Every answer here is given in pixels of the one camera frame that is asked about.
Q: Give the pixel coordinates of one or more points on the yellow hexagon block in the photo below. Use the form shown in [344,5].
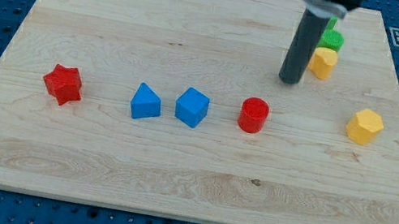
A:
[364,127]

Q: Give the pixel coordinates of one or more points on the blue cube block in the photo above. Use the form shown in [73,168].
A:
[191,107]

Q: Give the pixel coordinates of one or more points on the wooden board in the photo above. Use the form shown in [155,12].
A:
[301,168]

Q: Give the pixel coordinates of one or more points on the red cylinder block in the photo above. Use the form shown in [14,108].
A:
[253,114]

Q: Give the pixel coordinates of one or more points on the blue triangle block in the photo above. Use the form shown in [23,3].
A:
[145,103]

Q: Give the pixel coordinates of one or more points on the yellow heart block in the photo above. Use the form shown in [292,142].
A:
[323,62]

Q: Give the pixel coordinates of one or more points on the red star block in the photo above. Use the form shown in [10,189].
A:
[64,84]

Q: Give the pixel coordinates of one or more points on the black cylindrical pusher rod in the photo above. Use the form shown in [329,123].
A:
[302,47]

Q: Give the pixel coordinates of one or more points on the green cylinder block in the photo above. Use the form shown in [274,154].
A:
[332,40]

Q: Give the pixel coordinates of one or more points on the green block behind rod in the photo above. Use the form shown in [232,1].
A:
[331,23]

